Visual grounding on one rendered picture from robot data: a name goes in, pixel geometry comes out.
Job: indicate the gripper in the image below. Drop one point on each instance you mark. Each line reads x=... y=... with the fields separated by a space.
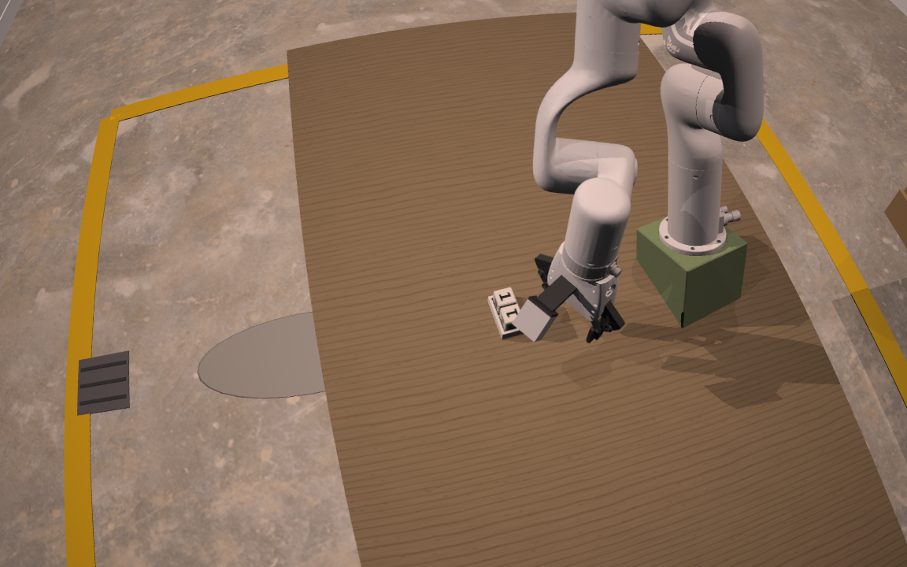
x=591 y=297

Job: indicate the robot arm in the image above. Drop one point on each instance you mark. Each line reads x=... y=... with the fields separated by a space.
x=720 y=92

